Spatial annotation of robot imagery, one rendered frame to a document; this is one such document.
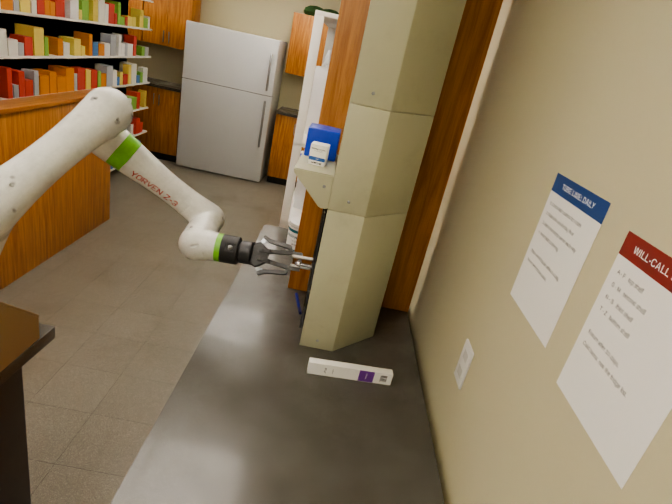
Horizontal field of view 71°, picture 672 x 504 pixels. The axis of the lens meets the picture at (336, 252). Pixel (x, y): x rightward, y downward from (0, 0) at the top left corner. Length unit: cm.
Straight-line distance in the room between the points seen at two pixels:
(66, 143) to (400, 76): 86
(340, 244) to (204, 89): 523
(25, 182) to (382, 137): 88
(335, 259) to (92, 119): 75
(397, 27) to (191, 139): 548
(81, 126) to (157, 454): 82
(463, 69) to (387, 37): 47
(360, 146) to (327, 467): 81
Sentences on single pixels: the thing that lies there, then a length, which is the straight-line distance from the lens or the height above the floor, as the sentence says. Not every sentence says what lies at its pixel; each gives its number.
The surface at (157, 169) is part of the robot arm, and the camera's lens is 160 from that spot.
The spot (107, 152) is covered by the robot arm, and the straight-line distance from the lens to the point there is 159.
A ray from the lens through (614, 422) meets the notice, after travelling 76.
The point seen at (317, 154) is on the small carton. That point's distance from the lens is 140.
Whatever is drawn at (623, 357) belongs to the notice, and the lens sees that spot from 76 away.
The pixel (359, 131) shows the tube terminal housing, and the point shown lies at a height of 164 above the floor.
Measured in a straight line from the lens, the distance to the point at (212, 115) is 648.
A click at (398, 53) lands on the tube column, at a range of 129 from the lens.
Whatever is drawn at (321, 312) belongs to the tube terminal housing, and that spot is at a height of 108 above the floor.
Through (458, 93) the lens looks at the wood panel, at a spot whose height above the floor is 178.
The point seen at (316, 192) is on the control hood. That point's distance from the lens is 134.
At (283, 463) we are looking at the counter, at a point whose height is 94.
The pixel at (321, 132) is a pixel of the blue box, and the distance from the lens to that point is 149.
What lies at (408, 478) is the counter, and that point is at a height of 94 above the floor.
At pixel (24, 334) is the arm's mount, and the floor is 99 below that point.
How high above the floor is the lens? 182
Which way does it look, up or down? 23 degrees down
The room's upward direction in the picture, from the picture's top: 13 degrees clockwise
